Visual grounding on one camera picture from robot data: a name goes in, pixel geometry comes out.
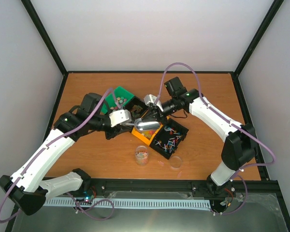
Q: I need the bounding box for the black frame post right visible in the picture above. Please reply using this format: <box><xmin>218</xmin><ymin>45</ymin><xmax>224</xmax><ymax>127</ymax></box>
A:
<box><xmin>234</xmin><ymin>0</ymin><xmax>284</xmax><ymax>78</ymax></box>

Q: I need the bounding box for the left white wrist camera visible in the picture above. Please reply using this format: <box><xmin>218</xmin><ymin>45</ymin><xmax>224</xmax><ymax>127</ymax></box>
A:
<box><xmin>109</xmin><ymin>109</ymin><xmax>132</xmax><ymax>128</ymax></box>

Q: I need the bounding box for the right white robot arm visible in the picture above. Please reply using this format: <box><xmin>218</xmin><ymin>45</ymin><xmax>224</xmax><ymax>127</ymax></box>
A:
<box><xmin>144</xmin><ymin>77</ymin><xmax>258</xmax><ymax>196</ymax></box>

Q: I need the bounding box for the metal scoop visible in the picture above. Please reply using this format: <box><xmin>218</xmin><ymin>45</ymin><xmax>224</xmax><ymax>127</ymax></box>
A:
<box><xmin>121</xmin><ymin>118</ymin><xmax>160</xmax><ymax>132</ymax></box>

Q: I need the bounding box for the yellow plastic bin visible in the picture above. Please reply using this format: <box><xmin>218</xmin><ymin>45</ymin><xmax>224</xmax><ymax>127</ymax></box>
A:
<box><xmin>131</xmin><ymin>122</ymin><xmax>164</xmax><ymax>145</ymax></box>

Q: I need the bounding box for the black frame post left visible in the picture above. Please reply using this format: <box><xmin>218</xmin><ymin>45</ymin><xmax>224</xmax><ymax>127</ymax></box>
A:
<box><xmin>21</xmin><ymin>0</ymin><xmax>68</xmax><ymax>76</ymax></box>

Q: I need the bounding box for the black frame post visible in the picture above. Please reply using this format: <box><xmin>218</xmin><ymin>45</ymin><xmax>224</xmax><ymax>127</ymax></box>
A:
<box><xmin>234</xmin><ymin>0</ymin><xmax>284</xmax><ymax>78</ymax></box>
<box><xmin>21</xmin><ymin>0</ymin><xmax>68</xmax><ymax>76</ymax></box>

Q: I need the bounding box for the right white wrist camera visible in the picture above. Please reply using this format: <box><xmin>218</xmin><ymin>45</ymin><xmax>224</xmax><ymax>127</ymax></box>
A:
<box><xmin>144</xmin><ymin>94</ymin><xmax>164</xmax><ymax>112</ymax></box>

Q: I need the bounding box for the clear jar lid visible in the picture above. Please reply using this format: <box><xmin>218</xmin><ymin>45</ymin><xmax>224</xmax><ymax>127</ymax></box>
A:
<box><xmin>169</xmin><ymin>156</ymin><xmax>182</xmax><ymax>169</ymax></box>

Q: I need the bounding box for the green plastic bin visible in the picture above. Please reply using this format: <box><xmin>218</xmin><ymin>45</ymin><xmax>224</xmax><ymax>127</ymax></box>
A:
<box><xmin>105</xmin><ymin>86</ymin><xmax>134</xmax><ymax>110</ymax></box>

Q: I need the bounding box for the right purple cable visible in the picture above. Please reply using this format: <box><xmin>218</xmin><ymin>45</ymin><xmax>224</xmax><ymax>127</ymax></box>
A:
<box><xmin>154</xmin><ymin>62</ymin><xmax>277</xmax><ymax>216</ymax></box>

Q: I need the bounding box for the black bin with popsicle candies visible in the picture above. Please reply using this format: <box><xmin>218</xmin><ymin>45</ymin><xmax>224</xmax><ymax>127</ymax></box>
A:
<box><xmin>125</xmin><ymin>96</ymin><xmax>148</xmax><ymax>121</ymax></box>

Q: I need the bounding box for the clear plastic jar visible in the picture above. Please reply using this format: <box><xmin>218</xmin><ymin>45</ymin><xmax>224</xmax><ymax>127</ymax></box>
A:
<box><xmin>135</xmin><ymin>145</ymin><xmax>149</xmax><ymax>166</ymax></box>

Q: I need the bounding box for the black aluminium rail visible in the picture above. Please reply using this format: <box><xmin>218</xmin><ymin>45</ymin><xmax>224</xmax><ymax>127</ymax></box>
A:
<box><xmin>41</xmin><ymin>177</ymin><xmax>280</xmax><ymax>196</ymax></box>

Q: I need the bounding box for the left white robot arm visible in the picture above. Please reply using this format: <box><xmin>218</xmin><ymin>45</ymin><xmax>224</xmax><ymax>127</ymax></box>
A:
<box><xmin>0</xmin><ymin>93</ymin><xmax>131</xmax><ymax>216</ymax></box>

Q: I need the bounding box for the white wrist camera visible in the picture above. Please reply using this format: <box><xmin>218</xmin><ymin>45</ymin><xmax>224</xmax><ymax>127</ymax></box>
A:
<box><xmin>144</xmin><ymin>94</ymin><xmax>164</xmax><ymax>112</ymax></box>
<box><xmin>109</xmin><ymin>109</ymin><xmax>132</xmax><ymax>128</ymax></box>

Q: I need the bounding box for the light blue cable duct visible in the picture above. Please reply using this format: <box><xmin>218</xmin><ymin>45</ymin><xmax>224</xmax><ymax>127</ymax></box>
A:
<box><xmin>44</xmin><ymin>197</ymin><xmax>211</xmax><ymax>211</ymax></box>

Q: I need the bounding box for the black bin with lollipops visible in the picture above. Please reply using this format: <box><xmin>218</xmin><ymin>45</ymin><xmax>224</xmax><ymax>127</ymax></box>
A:
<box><xmin>149</xmin><ymin>118</ymin><xmax>189</xmax><ymax>160</ymax></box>

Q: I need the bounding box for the metal base plate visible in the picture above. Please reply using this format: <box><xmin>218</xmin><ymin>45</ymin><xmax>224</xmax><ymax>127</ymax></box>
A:
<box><xmin>10</xmin><ymin>193</ymin><xmax>290</xmax><ymax>232</ymax></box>

